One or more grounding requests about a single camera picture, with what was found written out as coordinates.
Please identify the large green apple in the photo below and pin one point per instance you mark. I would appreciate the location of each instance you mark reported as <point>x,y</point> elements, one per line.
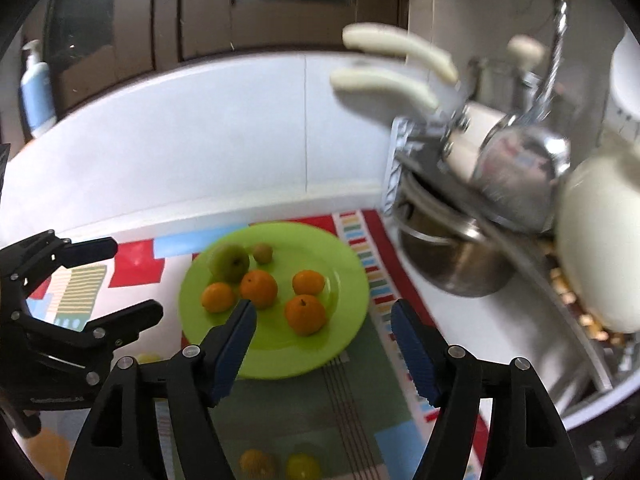
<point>229,262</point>

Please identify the green plate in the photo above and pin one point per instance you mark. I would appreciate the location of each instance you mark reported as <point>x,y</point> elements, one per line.
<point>320,345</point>

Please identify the steel stockpot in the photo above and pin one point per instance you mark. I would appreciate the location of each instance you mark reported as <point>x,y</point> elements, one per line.
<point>450,265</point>

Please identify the white kitchen shelf rack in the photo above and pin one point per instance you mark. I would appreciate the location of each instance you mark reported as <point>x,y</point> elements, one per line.
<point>582,340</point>

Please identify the steel pot with lid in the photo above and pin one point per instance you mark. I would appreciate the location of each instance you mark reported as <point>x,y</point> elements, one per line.
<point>525,50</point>

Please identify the dark wooden window frame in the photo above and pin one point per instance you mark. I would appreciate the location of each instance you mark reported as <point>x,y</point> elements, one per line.
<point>200,10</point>

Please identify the orange tangerine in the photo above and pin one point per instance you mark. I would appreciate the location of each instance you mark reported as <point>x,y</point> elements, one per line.
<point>218,297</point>
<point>305,315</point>
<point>308,282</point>
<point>258,287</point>

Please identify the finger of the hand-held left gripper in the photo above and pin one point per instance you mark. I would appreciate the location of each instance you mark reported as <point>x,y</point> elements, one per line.
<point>85,252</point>
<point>125,320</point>

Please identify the small green lime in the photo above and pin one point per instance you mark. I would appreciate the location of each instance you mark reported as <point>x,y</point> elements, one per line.
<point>302,467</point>

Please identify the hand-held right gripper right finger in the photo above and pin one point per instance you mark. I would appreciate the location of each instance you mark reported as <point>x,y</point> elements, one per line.
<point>415,355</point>

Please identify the white ceramic teapot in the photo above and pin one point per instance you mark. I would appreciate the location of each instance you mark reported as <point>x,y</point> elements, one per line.
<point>600,240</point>

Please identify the steel ladle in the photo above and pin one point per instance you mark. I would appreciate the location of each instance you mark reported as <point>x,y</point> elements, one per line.
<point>520,170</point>

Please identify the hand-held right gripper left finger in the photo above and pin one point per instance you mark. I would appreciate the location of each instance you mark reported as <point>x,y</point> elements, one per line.
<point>235,345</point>

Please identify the colourful patchwork cloth mat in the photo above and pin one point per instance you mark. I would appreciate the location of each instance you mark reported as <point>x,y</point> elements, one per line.
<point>350,410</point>

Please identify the white blue pump bottle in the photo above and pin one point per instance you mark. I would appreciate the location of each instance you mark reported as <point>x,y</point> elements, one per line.
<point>37,100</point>

